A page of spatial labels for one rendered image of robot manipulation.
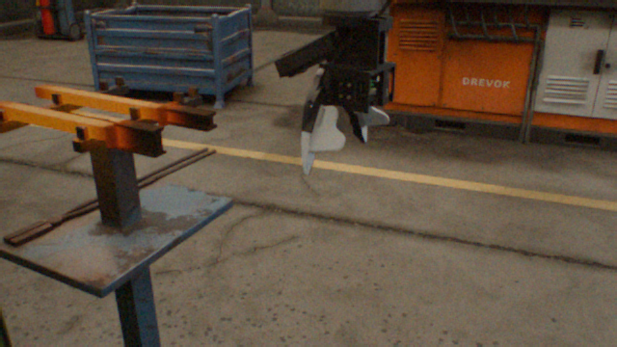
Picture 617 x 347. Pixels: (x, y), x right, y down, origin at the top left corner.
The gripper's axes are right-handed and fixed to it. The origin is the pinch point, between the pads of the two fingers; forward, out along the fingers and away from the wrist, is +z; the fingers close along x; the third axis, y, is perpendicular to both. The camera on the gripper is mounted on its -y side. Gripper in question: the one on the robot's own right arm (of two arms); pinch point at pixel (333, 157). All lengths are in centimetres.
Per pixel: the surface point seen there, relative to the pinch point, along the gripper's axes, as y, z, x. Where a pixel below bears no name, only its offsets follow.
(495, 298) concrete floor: 1, 93, 113
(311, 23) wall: -429, 84, 611
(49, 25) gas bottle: -677, 74, 339
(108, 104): -49.0, -0.1, -2.1
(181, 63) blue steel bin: -286, 60, 225
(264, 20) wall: -504, 83, 591
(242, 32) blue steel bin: -277, 43, 287
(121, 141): -32.8, 1.1, -11.4
